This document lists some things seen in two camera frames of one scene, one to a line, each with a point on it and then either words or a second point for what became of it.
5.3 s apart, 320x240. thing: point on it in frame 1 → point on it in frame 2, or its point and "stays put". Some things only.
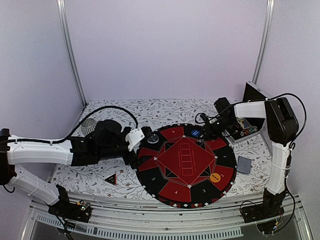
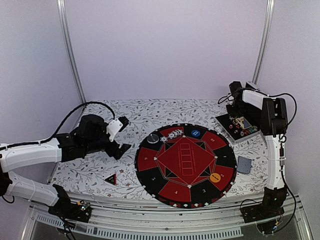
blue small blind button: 195,133 stays put
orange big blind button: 215,177 stays put
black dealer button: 153,139 stays put
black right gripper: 209,133 → 242,109
